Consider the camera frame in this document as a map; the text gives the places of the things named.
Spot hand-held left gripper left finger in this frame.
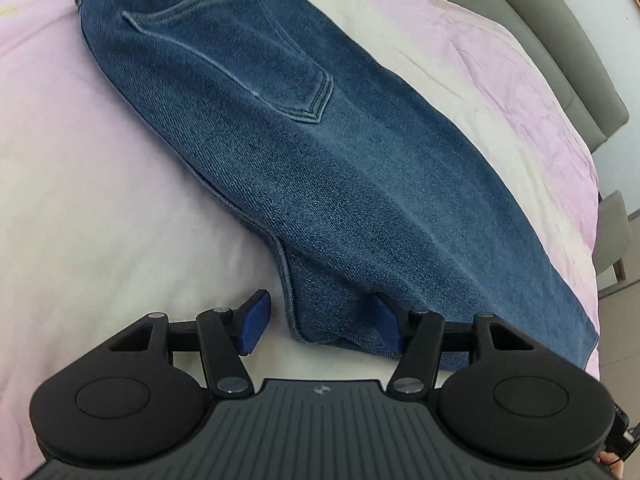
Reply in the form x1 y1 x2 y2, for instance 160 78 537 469
105 290 272 397

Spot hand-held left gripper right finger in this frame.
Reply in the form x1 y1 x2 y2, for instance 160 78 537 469
367 294 539 402

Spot blue denim pants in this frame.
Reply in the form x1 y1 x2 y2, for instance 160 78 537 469
74 0 600 372

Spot pink floral bed blanket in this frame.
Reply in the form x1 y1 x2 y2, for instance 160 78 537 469
0 0 601 462

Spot beige bedside furniture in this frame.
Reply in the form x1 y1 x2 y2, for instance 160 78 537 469
596 190 632 283

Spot grey padded headboard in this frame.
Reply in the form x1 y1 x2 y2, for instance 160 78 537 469
460 0 630 153

